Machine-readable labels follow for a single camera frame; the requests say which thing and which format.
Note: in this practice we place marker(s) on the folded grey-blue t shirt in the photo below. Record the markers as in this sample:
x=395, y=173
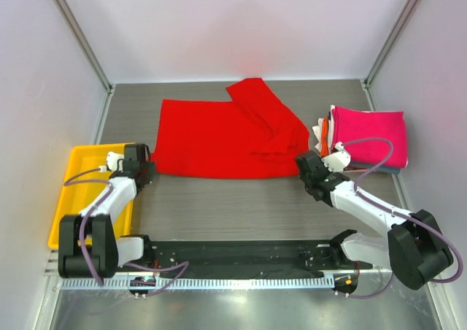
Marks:
x=383, y=168

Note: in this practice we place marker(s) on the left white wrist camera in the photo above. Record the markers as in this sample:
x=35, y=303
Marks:
x=114, y=162

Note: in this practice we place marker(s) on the aluminium frame post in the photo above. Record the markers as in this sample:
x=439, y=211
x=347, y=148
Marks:
x=71, y=21
x=396, y=31

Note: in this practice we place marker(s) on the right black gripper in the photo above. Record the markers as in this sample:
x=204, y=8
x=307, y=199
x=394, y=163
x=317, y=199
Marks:
x=304, y=166

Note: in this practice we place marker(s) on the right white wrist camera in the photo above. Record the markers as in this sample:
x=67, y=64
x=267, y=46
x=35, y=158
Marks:
x=338, y=160

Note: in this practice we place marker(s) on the slotted white cable duct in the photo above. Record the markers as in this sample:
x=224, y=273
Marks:
x=184, y=284

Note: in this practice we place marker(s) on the yellow plastic bin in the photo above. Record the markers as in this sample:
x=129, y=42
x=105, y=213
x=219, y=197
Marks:
x=74, y=198

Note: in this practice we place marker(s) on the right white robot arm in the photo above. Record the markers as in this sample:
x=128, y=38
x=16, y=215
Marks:
x=417, y=251

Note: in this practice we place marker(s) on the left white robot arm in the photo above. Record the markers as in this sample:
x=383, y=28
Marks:
x=87, y=243

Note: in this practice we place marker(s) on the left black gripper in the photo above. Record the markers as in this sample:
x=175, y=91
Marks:
x=151, y=169

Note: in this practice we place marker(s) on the folded orange t shirt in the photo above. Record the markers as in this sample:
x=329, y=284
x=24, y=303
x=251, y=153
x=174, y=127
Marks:
x=325, y=134

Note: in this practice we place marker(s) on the folded pink t shirt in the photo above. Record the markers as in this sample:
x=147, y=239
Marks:
x=368, y=136

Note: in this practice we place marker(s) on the left aluminium frame post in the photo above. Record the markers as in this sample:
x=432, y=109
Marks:
x=71, y=21

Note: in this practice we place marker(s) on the folded white t shirt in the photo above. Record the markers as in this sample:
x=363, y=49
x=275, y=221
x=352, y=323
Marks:
x=316, y=129

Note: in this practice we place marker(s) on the right aluminium frame post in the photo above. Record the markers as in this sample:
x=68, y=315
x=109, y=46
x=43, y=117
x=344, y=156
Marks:
x=396, y=31

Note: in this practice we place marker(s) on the red t shirt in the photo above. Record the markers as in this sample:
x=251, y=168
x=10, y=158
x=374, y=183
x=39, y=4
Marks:
x=252, y=136

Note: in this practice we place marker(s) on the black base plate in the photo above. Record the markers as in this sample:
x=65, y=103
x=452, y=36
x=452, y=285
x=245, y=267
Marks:
x=251, y=259

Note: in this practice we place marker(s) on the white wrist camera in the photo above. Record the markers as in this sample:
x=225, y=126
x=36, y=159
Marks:
x=338, y=160
x=114, y=162

